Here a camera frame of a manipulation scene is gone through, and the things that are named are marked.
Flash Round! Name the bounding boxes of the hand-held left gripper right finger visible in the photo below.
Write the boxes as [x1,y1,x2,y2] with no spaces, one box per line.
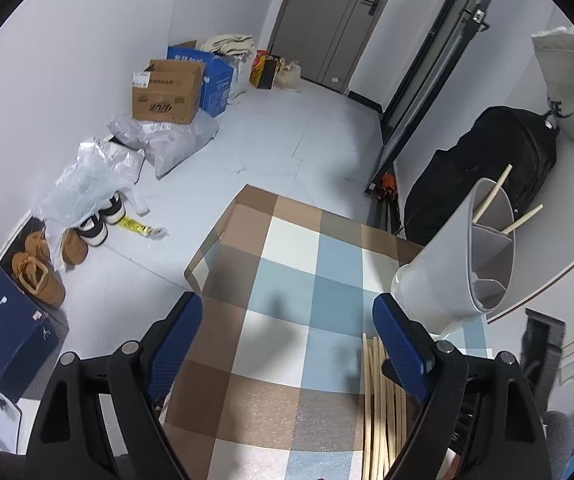
[372,292,552,480]

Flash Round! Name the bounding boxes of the blue cardboard box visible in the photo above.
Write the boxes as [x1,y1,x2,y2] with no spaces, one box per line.
[167,40,235,118]

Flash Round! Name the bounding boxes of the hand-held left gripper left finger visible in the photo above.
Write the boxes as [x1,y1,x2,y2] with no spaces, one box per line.
[26,291,204,480]

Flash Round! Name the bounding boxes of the navy shoe box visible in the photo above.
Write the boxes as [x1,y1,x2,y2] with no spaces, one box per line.
[0,256,70,403]

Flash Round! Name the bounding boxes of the orange and black tool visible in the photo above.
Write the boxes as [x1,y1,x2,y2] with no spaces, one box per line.
[374,172,398,201]

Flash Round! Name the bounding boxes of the brown suede shoe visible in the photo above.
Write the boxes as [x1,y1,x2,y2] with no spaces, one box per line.
[24,230,52,261]
[62,230,88,266]
[11,252,66,308]

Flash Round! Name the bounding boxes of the clear plastic bag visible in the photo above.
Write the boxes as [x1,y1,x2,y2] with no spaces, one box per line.
[32,140,148,271]

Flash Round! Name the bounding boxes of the grey door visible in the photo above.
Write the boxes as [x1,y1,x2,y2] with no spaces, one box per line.
[269,0,402,95]

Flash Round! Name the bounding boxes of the grey plastic mailer bag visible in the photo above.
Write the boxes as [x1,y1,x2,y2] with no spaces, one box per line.
[107,115,220,178]

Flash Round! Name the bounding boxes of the black and white sneaker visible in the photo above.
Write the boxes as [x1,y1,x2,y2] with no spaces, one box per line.
[99,192,126,225]
[78,212,108,248]

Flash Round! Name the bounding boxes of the black backpack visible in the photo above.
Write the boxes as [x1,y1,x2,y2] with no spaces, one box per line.
[404,106,560,247]

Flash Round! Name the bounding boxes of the light wooden chopstick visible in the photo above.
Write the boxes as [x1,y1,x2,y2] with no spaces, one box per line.
[502,204,544,235]
[472,164,512,223]

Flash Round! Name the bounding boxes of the checkered tablecloth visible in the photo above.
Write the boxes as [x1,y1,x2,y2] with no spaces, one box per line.
[159,184,492,480]

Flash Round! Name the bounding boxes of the brown cardboard box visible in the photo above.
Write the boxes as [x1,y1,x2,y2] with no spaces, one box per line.
[132,59,205,126]

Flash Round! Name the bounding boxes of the beige cloth bag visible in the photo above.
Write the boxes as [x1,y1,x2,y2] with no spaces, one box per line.
[273,60,302,93]

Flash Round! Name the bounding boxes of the black sliding door frame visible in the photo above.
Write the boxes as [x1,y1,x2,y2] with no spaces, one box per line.
[364,0,490,196]

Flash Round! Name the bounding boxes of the pile of wooden chopsticks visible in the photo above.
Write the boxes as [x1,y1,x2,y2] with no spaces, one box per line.
[361,332,418,480]

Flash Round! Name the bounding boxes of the folded beige cloth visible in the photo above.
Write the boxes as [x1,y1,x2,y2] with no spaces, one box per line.
[201,34,255,56]

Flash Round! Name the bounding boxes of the white divided utensil holder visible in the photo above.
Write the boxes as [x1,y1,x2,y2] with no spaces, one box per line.
[390,177,516,335]

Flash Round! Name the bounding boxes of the white printed tote bag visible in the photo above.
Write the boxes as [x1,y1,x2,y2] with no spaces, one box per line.
[531,26,574,148]

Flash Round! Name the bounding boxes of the yellow packet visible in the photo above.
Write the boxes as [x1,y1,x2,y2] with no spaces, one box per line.
[117,216,168,238]

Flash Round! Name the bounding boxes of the yellow and black bag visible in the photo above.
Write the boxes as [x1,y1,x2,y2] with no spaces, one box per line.
[249,50,282,90]

